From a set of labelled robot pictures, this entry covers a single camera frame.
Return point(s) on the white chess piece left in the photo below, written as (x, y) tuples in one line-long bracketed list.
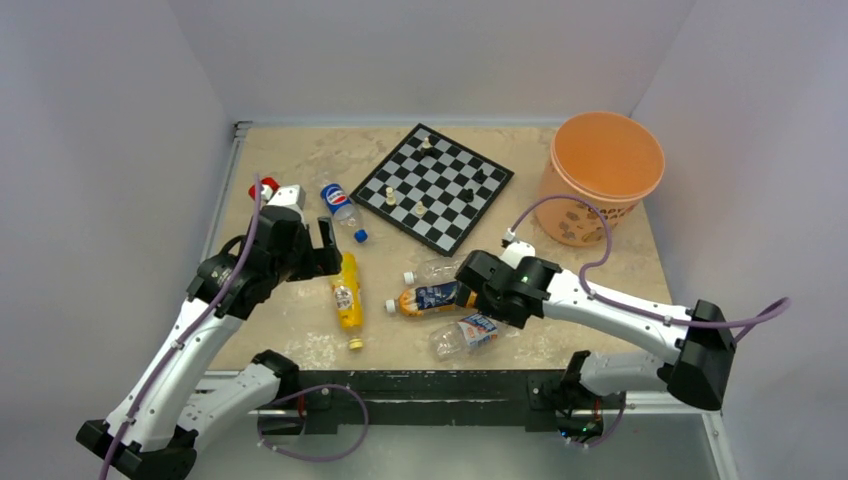
[(390, 198)]

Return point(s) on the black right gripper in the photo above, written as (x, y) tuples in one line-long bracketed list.
[(486, 308)]

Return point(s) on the red toy block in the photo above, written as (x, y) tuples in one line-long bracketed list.
[(265, 191)]

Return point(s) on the clear bottle white blue label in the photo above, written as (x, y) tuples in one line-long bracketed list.
[(465, 337)]

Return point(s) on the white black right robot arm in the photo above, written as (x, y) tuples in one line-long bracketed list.
[(691, 363)]

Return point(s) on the black white chessboard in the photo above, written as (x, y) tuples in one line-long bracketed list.
[(435, 182)]

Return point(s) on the yellow juice bottle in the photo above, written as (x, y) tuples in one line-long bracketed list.
[(347, 298)]

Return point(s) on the black chess piece right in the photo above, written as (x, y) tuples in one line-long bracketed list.
[(478, 175)]

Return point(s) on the white chess piece bottom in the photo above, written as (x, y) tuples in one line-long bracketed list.
[(420, 209)]

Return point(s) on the orange plastic bin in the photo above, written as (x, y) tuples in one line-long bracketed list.
[(604, 158)]

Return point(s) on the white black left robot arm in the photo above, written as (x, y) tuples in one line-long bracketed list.
[(158, 430)]

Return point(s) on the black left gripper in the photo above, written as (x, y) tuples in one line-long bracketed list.
[(318, 262)]

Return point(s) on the aluminium table frame rail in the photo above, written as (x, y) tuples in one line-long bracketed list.
[(240, 131)]

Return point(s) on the blue pepsi bottle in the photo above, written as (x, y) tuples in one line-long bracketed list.
[(343, 211)]

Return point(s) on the orange drink bottle blue label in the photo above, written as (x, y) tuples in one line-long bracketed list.
[(426, 300)]

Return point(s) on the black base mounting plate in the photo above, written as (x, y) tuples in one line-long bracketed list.
[(536, 400)]

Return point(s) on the clear empty plastic bottle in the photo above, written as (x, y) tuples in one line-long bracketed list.
[(433, 272)]

